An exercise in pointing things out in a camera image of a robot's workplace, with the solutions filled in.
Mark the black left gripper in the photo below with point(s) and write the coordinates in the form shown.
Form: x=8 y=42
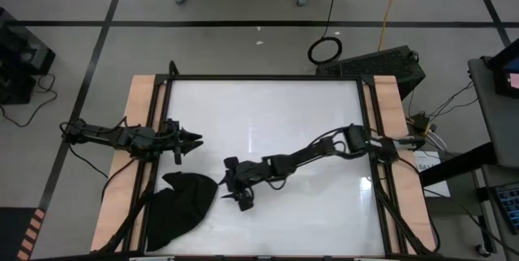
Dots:
x=170 y=141

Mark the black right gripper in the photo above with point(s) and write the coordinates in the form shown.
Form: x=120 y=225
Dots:
x=249 y=174

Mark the black towel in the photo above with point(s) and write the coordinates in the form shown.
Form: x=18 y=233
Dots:
x=182 y=208

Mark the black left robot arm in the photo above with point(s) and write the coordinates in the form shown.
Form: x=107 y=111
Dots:
x=105 y=135

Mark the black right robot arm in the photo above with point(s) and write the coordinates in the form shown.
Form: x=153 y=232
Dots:
x=308 y=155

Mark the plywood table board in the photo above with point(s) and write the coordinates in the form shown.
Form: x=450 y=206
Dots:
x=140 y=99

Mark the black equipment cart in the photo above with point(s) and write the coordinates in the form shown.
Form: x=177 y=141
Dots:
x=20 y=50

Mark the black hazard-striped floor mat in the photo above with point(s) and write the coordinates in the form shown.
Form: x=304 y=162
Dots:
x=16 y=232

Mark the white paper sheet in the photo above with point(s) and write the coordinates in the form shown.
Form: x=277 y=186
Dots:
x=438 y=180

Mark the black wheeled stand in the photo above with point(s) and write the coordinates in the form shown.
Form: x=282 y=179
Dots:
x=458 y=168

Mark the grey side table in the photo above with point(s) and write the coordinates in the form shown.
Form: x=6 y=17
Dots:
x=498 y=123

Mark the keyboard with blue keys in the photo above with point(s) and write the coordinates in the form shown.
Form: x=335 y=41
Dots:
x=509 y=208

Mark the black monitor with lit screen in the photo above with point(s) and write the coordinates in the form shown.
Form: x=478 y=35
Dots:
x=504 y=80

